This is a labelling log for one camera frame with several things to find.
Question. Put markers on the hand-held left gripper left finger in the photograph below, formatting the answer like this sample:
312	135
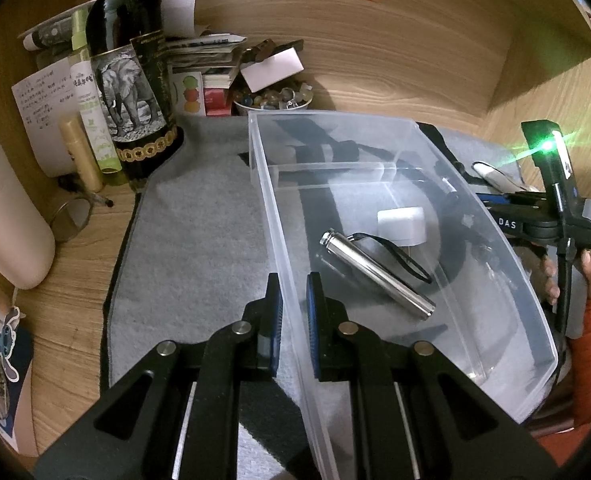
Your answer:
275	325

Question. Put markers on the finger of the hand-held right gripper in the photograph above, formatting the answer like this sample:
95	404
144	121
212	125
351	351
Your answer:
490	198

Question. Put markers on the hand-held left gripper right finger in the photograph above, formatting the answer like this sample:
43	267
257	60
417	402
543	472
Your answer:
314	327

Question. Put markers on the silver metal flashlight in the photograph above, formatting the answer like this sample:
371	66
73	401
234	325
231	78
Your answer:
380	275

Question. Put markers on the white charger plug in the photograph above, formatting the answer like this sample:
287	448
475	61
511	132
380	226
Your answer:
400	225

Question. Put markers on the clear plastic storage bin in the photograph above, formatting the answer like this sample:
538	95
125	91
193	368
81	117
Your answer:
355	195

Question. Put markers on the person's right hand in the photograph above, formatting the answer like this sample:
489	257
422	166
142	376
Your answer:
548	280

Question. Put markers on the silver metal object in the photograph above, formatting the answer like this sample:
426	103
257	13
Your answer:
493	174

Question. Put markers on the grey felt mat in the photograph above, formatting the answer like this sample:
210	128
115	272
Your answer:
195	230

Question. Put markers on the white bowl of glass stones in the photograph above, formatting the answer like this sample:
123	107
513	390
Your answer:
270	99

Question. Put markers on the red small box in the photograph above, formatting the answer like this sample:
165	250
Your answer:
216	100

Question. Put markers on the white card with coloured circles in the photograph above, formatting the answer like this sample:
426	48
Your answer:
189	94

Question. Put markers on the white blank card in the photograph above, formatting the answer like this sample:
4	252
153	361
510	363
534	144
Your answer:
271	67

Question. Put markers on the cream gold tube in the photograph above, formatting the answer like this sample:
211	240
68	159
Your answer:
81	157

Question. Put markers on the green white tube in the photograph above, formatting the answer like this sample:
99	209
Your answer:
93	120

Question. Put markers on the cartoon figure sticker card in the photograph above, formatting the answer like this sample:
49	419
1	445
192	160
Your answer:
0	355

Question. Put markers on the dark wine bottle elephant label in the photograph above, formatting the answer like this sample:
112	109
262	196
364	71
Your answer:
125	90

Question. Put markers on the stack of papers and booklets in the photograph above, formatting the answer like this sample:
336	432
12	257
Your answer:
200	50

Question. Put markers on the large cream plastic bottle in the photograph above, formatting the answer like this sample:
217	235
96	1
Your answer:
5	210

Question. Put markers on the white handwritten note paper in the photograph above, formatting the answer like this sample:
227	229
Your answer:
40	110

